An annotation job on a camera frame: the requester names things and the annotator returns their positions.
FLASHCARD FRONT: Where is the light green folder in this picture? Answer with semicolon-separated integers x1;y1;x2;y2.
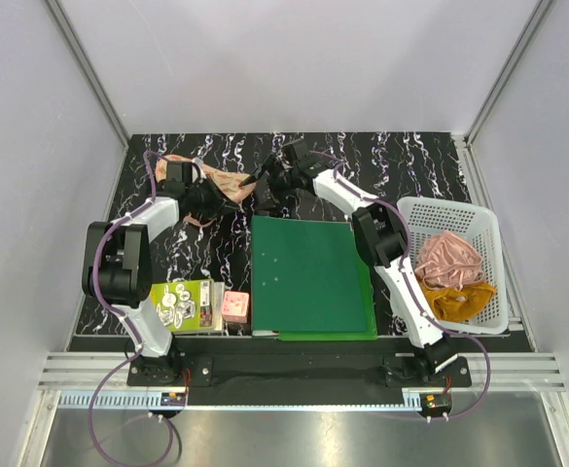
277;229;378;341

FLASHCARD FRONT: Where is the right aluminium frame post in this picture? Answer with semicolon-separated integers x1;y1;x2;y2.
464;0;556;146

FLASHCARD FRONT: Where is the pink lace garment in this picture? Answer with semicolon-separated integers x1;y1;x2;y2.
414;231;485;290

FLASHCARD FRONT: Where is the dark green ring binder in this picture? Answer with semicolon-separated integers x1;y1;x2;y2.
250;216;377;341

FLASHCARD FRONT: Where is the aluminium rail crossbar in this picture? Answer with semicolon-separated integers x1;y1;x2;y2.
38;352;565;392

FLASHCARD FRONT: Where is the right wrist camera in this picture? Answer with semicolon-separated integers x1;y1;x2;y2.
281;139;320;171

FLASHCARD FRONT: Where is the white perforated plastic basket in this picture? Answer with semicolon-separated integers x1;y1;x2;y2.
397;197;509;335

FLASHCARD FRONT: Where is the white slotted cable duct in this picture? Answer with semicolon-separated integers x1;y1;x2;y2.
58;389;424;412

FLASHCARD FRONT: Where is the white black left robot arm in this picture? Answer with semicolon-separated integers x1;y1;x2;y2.
82;180;240;385

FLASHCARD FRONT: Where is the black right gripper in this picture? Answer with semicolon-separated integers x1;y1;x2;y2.
239;155;299;214

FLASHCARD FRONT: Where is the lime green illustrated book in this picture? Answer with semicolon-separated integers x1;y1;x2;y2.
150;279;225;335

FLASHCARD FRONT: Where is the aluminium frame post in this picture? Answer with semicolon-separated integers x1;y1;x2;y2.
464;0;556;146
42;0;130;148

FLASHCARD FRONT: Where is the left aluminium frame post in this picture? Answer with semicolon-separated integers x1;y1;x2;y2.
42;0;130;148

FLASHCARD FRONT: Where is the pink floral mesh laundry bag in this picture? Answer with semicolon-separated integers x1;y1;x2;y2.
155;155;257;227

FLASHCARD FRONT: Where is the mustard yellow garment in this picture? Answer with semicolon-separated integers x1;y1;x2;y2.
418;281;497;322

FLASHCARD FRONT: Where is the small pink box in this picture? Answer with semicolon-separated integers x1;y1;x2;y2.
221;291;250;324

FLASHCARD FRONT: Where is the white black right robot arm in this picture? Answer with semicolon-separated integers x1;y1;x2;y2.
240;156;457;386

